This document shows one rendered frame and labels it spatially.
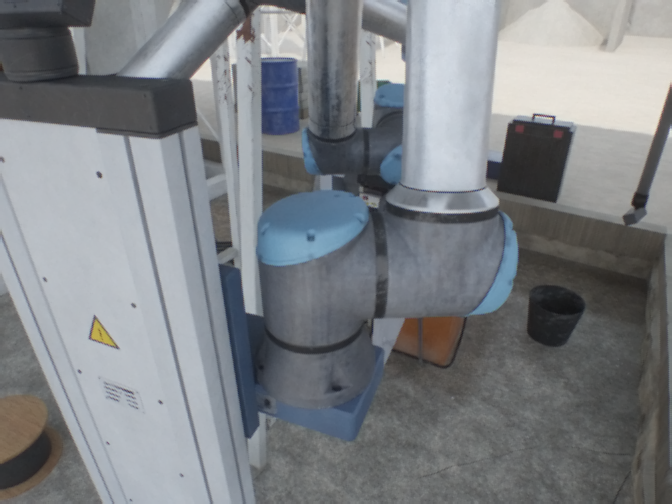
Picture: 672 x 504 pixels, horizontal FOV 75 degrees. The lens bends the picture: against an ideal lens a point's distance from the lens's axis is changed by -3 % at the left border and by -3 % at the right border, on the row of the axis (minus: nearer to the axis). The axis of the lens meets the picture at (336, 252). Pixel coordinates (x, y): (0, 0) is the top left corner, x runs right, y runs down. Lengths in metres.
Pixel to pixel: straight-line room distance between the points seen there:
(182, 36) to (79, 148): 0.56
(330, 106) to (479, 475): 1.87
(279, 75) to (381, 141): 5.05
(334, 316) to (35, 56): 0.43
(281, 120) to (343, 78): 5.22
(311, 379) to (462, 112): 0.40
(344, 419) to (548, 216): 3.48
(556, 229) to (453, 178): 3.50
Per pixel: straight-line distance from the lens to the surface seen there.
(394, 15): 1.18
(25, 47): 0.55
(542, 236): 4.09
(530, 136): 4.10
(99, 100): 0.48
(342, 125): 0.81
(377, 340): 1.54
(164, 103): 0.45
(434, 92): 0.56
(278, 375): 0.67
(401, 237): 0.58
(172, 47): 1.04
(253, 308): 1.78
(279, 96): 5.91
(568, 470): 2.47
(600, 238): 4.04
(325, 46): 0.74
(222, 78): 2.96
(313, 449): 2.31
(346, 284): 0.57
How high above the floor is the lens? 1.84
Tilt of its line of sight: 29 degrees down
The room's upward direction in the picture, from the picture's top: straight up
